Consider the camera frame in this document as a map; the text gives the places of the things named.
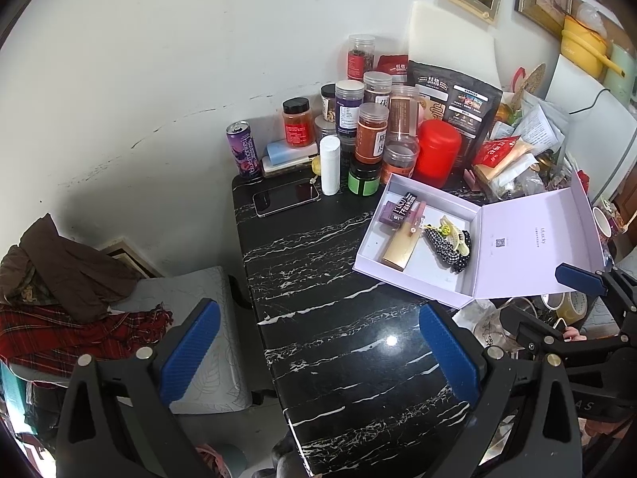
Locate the framed picture on floor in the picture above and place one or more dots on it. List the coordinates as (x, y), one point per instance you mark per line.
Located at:
(127, 259)

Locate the small yellow fruit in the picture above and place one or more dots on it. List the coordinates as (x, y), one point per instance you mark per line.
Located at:
(316, 164)

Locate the pink cosmetic tube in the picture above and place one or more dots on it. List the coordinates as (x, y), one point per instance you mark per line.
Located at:
(417, 215)

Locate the dark spice jar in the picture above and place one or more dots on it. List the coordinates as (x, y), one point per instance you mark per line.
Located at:
(378, 89)

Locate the red canister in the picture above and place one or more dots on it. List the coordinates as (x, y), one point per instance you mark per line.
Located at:
(437, 154)

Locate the black white checked hair clip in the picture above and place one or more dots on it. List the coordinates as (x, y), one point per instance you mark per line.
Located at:
(434, 239)

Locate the tall red label jar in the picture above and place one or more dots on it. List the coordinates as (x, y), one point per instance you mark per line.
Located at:
(361, 57)

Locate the grey cushioned stool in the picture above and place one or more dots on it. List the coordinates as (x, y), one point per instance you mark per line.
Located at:
(219, 358)

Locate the roll of tape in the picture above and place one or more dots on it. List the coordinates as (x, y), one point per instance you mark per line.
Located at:
(572, 306)

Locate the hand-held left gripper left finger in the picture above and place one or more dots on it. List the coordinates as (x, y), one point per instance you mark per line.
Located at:
(191, 351)

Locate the blue pack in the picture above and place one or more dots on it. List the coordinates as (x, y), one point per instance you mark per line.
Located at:
(279, 152)

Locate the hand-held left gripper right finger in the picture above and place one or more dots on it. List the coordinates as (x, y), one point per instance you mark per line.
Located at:
(448, 351)

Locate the pile of bags and papers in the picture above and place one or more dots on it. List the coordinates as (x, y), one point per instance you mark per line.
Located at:
(537, 129)

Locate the gold cardboard box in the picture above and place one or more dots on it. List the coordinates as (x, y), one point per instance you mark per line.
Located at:
(400, 251)

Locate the red snack packet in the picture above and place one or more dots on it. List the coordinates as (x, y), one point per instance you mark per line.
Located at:
(495, 152)

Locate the red label black lid jar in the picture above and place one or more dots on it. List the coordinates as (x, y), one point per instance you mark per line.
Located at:
(297, 127)

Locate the tan snack packet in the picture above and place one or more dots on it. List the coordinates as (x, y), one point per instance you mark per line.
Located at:
(507, 167)

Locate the brown cloth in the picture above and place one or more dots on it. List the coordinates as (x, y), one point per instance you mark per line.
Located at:
(64, 269)

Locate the yellow basin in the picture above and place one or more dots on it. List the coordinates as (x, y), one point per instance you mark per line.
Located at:
(585, 50)

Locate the short orange jar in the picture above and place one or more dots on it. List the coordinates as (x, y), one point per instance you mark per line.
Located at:
(399, 158)

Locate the black box with white print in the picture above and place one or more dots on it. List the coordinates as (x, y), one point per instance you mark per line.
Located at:
(401, 206)

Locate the woven round fan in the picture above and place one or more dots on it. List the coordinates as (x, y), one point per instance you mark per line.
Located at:
(533, 78)

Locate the small purple box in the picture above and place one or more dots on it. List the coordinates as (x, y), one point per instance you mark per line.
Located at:
(387, 214)

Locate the gold hairpin with green flower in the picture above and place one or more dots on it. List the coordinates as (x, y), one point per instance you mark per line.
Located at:
(444, 229)

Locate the white appliance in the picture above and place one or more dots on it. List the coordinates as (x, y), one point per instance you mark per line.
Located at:
(587, 124)

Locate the black smartphone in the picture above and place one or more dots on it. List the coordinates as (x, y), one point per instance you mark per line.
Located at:
(286, 198)

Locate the purple label jar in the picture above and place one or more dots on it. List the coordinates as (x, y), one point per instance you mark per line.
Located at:
(349, 109)

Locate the clear plastic jar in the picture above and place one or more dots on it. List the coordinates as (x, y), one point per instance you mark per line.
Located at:
(326, 129)

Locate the small jar of nuts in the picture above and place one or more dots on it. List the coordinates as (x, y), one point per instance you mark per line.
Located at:
(328, 102)

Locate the red plaid cloth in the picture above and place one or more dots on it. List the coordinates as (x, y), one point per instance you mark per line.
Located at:
(59, 338)

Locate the blue white flat boxes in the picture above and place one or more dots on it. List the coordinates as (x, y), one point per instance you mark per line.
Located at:
(288, 165)

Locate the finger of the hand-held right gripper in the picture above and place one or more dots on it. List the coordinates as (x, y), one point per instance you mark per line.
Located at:
(580, 280)
(547, 336)

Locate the black polka dot hair clip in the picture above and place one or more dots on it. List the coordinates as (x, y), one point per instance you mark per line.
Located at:
(460, 261)

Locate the brown powder jar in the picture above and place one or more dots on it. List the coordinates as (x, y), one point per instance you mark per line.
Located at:
(404, 112)

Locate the white cylindrical bottle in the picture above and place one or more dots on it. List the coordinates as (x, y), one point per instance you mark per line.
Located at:
(330, 167)

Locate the pale green container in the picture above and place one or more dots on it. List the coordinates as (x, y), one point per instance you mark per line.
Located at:
(622, 74)

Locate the small pink packet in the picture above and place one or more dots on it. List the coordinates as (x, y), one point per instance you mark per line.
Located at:
(471, 179)

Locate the white foam board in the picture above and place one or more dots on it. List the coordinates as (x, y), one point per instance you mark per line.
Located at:
(448, 35)

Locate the tall orange powder jar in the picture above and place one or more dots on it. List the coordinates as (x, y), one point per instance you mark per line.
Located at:
(371, 134)

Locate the lilac gift box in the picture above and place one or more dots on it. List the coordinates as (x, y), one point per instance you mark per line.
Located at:
(522, 269)

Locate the red bag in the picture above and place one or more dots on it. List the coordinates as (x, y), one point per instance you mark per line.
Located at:
(393, 65)

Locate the black stand-up pouch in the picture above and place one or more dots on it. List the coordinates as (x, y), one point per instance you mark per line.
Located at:
(463, 99)

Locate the cream hair claw clip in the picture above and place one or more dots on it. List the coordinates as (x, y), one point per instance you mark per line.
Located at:
(462, 245)

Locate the purple drink can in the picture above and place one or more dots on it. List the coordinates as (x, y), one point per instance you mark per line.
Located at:
(245, 152)

